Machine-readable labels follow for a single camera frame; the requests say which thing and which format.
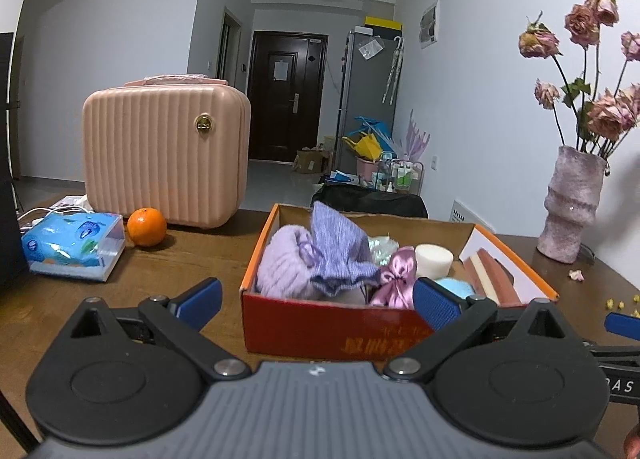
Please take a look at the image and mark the purple textured vase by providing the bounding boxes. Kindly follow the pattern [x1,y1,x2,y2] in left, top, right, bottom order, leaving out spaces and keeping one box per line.
[537,145,608,264]

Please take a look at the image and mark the white folded umbrella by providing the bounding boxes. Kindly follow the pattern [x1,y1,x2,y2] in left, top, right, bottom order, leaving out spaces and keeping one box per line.
[382,36,405,104]

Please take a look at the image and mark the pink ribbed suitcase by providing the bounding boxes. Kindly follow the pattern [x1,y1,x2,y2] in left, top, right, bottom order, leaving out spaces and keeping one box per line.
[82,84,252,230]

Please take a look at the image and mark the purple knitted pouch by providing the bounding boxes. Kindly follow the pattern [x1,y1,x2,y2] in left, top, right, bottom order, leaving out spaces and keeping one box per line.
[299,201,383,297]

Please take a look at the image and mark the side door frame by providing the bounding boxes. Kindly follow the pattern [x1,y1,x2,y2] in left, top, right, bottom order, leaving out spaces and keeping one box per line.
[217,6,243,87]

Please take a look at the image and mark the blue folding stool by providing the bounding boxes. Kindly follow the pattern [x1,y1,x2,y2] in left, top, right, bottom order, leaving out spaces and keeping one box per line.
[350,115,396,150]

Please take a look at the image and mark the white round sponge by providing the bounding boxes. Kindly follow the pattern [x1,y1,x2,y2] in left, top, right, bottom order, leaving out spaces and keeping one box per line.
[415,244,455,284]

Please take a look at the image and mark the scattered yellow crumbs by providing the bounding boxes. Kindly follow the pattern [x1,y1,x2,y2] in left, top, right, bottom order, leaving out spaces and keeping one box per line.
[605,293,640,317]

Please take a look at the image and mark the purple feather decoration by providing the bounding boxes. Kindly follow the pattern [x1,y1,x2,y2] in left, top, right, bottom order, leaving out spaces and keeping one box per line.
[400,110,431,162]

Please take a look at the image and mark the blue tissue pack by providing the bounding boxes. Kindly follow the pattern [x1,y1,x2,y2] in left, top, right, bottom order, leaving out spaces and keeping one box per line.
[21,212,126,283]

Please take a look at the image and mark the blue plush toy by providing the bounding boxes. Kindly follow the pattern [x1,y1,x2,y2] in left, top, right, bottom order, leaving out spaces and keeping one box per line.
[432,277,477,300]

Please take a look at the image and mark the bunch of dried pink roses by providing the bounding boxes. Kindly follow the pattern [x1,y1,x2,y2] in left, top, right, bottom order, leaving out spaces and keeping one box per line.
[517,0,640,160]

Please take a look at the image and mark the white power strip with cables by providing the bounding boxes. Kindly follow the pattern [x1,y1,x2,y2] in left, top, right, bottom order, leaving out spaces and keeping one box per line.
[17,194,91,232]

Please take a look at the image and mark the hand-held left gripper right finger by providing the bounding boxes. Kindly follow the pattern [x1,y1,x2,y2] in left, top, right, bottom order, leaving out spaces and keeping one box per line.
[382,277,571,382]

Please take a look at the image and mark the lilac fluffy headband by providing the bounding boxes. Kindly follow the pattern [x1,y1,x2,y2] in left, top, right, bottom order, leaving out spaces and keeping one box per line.
[256,225,321,300]

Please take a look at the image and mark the dark wooden door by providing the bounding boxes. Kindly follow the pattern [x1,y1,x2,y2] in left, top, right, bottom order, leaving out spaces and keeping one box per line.
[247,30,329,163]

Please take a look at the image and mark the purple satin bonnet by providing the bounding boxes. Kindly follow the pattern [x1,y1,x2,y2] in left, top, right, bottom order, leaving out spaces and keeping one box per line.
[369,246,418,310]

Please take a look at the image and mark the black cloth covered chair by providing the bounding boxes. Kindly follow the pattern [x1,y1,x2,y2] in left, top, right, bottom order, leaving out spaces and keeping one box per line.
[310,183,429,218]

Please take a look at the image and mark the brown scouring sponge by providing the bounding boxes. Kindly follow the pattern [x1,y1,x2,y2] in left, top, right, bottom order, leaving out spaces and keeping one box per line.
[462,248,523,307]

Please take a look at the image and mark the clear plastic bag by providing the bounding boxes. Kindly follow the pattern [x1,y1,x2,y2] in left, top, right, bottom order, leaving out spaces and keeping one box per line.
[357,36,386,60]

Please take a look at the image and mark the metal cart with bottles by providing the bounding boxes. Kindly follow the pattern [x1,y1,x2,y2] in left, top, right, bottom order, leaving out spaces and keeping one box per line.
[372,151,426,194]

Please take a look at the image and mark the brown cardboard carton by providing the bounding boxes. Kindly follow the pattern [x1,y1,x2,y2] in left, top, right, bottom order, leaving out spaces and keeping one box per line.
[292,148,331,174]

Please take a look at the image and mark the orange fruit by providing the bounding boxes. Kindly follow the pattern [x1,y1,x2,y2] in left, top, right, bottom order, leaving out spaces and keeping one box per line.
[126,207,167,247]

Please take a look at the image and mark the grey refrigerator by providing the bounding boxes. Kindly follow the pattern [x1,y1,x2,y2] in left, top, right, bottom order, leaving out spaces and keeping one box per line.
[334,25,403,174]

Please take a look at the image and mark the pink bucket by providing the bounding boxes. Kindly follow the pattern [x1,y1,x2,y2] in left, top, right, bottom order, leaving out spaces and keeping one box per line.
[355,156,381,187]

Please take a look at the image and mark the wall electrical panel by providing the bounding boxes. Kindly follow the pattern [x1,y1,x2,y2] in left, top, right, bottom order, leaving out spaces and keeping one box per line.
[419,0,441,50]

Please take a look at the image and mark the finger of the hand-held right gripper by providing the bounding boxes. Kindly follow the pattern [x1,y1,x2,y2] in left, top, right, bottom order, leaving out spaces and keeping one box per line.
[580,339,640,364]
[604,312,640,341]

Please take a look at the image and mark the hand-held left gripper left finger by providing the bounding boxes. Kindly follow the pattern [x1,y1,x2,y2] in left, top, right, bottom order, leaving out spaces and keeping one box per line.
[70,277,252,381]

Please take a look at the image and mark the white flat board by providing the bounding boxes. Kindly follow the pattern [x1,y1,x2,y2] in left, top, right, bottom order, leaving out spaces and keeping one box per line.
[451,198,497,235]

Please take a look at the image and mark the black paper bag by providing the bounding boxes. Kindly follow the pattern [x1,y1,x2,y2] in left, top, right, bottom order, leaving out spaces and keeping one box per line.
[0,32,28,287]

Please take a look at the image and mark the red orange cardboard box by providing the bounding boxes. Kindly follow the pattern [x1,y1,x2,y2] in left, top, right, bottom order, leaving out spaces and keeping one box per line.
[239,203,560,362]

